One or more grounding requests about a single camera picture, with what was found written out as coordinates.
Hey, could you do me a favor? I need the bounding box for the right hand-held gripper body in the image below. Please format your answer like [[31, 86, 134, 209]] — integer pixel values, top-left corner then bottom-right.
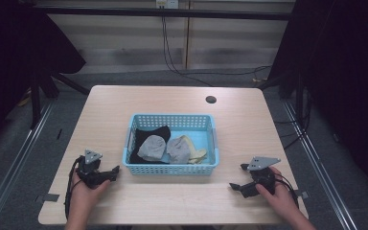
[[240, 155, 282, 199]]

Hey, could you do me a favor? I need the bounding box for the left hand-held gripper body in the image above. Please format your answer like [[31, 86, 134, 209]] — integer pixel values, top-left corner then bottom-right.
[[76, 149, 104, 190]]

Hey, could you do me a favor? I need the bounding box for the person's right hand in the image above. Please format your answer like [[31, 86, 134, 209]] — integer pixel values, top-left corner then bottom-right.
[[255, 166, 297, 219]]

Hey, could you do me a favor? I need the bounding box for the person's left hand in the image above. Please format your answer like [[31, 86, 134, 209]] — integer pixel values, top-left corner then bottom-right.
[[69, 172, 113, 213]]

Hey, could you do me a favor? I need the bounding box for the light blue plastic basket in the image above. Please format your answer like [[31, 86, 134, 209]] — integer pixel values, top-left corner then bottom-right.
[[122, 113, 220, 176]]

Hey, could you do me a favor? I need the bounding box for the grey sock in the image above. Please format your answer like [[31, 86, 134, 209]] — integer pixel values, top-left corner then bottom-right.
[[136, 134, 168, 162], [166, 136, 192, 165]]

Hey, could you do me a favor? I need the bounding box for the black sock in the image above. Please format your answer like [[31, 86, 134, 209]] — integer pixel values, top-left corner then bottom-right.
[[128, 125, 173, 165]]

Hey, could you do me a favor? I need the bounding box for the cream yellow sock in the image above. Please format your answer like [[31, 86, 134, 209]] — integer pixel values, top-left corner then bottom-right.
[[179, 134, 208, 165]]

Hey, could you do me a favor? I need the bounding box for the black stand leg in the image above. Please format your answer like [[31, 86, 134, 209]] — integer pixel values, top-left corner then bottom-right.
[[29, 71, 43, 130]]

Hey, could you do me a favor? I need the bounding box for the black curtain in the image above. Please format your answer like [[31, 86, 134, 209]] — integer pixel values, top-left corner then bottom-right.
[[0, 0, 87, 157], [267, 0, 368, 200]]

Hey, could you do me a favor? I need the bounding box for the right hand-held gripper black cable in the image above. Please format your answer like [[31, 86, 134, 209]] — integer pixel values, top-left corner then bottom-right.
[[273, 173, 300, 209]]

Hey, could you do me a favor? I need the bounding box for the hand-held gripper black cable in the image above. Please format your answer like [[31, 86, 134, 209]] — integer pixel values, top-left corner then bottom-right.
[[63, 156, 86, 221], [273, 173, 300, 209]]

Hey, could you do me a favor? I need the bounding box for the left hand-held gripper black cable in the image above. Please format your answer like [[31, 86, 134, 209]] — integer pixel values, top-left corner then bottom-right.
[[63, 156, 86, 221]]

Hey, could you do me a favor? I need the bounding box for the metal floor rail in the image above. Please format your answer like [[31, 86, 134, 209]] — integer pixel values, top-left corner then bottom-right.
[[0, 101, 56, 230], [281, 99, 359, 230]]

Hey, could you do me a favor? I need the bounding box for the black floor cable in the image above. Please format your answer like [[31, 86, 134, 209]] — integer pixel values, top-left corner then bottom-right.
[[273, 85, 314, 150]]

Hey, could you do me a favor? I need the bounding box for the black wall cable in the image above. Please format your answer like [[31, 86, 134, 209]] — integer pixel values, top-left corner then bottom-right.
[[161, 7, 272, 88]]

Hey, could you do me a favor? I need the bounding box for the black horizontal frame bar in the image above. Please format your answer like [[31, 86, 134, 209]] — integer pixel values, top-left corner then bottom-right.
[[18, 5, 294, 21]]

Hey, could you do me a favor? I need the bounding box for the white wall power outlet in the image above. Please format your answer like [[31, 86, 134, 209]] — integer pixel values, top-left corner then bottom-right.
[[155, 0, 180, 10]]

